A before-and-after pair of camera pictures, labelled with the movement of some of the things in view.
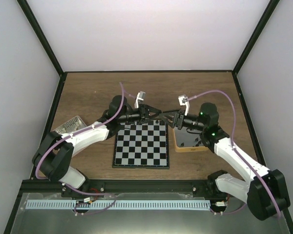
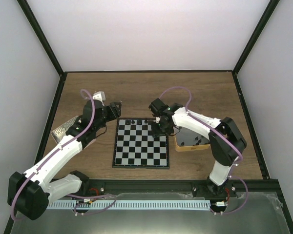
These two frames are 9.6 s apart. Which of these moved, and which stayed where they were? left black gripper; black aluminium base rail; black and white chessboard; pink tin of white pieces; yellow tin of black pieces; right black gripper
Moved: left black gripper; right black gripper
Stayed: pink tin of white pieces; black aluminium base rail; yellow tin of black pieces; black and white chessboard
